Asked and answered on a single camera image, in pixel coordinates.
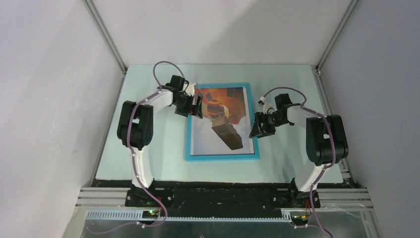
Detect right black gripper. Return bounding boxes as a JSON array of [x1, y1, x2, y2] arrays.
[[249, 112, 287, 138]]

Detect left aluminium corner post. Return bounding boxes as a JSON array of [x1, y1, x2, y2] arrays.
[[82, 0, 128, 74]]

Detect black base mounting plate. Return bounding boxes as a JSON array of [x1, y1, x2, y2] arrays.
[[125, 181, 320, 219]]

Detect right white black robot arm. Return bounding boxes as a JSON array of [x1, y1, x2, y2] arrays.
[[249, 94, 349, 207]]

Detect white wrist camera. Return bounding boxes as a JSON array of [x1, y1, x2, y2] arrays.
[[258, 96, 274, 114], [184, 82, 197, 96]]

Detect aluminium rail front frame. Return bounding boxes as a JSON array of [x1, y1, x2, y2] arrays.
[[64, 187, 382, 238]]

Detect purple cable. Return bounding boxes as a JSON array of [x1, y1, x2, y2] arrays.
[[261, 86, 337, 238], [86, 60, 188, 235]]

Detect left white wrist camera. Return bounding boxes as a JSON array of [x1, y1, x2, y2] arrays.
[[184, 82, 197, 96]]

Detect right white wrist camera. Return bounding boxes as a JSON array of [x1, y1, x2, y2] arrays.
[[258, 96, 274, 114]]

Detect wooden picture frame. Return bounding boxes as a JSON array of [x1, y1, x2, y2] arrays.
[[185, 83, 261, 163]]

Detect colourful printed photo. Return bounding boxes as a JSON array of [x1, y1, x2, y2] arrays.
[[190, 87, 256, 156]]

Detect right aluminium corner post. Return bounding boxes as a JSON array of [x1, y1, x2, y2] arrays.
[[315, 0, 360, 71]]

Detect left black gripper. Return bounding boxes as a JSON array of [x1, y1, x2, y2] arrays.
[[173, 93, 202, 119]]

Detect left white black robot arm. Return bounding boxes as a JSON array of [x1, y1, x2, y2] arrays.
[[117, 75, 203, 207]]

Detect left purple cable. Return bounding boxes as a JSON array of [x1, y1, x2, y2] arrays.
[[86, 60, 188, 235]]

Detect aluminium corner post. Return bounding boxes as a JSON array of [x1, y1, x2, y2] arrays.
[[82, 0, 128, 74], [315, 0, 360, 71]]

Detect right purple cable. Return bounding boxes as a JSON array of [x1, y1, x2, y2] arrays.
[[261, 86, 337, 238]]

